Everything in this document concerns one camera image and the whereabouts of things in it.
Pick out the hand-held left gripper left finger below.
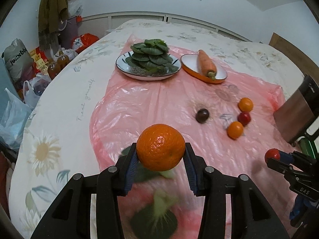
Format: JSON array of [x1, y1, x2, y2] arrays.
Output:
[[30, 143, 139, 239]]

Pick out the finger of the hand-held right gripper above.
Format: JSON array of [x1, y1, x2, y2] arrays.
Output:
[[267, 158, 294, 177], [278, 151, 309, 166]]

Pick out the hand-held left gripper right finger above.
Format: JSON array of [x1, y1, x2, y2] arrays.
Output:
[[183, 142, 291, 239]]

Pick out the small red apple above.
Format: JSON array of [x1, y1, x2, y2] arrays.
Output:
[[264, 148, 281, 163], [237, 112, 251, 126]]

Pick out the orange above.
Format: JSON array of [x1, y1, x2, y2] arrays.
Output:
[[238, 98, 254, 112], [227, 121, 244, 140], [136, 124, 186, 172]]

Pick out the dark purple plum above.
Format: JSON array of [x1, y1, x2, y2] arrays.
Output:
[[195, 108, 209, 123]]

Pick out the person's right hand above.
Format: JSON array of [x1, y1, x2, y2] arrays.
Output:
[[289, 194, 317, 228]]

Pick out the black and copper appliance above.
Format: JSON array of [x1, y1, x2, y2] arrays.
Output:
[[273, 73, 319, 147]]

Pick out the pink plastic sheet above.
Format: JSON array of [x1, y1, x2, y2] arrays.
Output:
[[90, 33, 303, 239]]

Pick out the patterned white plate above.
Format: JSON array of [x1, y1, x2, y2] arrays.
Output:
[[115, 51, 182, 81]]

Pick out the orange rimmed white plate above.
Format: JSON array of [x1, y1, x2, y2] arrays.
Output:
[[180, 54, 228, 84]]

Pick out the carrot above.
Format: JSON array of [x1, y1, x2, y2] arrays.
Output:
[[197, 50, 217, 80]]

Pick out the pile of green leaves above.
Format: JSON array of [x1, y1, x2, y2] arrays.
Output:
[[125, 38, 178, 73]]

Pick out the wooden headboard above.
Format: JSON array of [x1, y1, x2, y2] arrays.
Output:
[[269, 32, 319, 68]]

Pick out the bottle of brown liquid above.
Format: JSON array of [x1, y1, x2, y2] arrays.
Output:
[[47, 60, 61, 80], [57, 50, 70, 69]]

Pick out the white plastic bag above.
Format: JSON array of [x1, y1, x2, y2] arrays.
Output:
[[23, 76, 51, 109]]

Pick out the pale blue plastic bag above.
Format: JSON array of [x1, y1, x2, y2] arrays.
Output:
[[0, 88, 33, 152]]

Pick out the red plastic bag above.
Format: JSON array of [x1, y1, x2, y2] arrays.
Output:
[[72, 33, 100, 54]]

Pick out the red and yellow box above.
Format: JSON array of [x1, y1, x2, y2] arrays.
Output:
[[29, 47, 54, 71]]

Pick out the white radiator cover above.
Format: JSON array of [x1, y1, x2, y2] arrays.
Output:
[[77, 12, 255, 43]]

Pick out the grey printed bag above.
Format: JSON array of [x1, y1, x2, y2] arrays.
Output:
[[2, 38, 34, 82]]

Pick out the clear plastic bags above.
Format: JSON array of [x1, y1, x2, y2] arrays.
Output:
[[66, 0, 84, 18]]

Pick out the brown coat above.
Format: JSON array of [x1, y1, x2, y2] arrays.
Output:
[[38, 0, 69, 34]]

